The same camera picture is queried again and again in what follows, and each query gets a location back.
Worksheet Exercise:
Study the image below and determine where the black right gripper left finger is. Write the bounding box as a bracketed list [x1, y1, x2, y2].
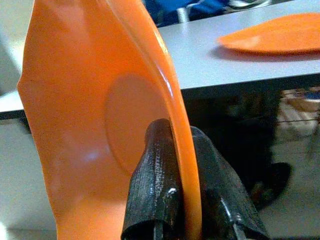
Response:
[121, 117, 187, 240]

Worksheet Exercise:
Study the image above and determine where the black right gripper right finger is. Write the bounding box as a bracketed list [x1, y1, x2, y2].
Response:
[190, 125, 271, 240]

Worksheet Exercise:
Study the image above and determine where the orange plastic bowl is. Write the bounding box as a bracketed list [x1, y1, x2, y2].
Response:
[16, 0, 203, 240]

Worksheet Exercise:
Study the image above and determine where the black shoe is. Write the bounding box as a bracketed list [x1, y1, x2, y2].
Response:
[249, 161, 294, 209]

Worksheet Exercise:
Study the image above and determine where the flat orange plate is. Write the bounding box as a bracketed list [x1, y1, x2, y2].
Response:
[216, 12, 320, 57]

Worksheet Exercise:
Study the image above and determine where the blue fabric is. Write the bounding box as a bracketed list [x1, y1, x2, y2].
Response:
[143, 0, 241, 27]

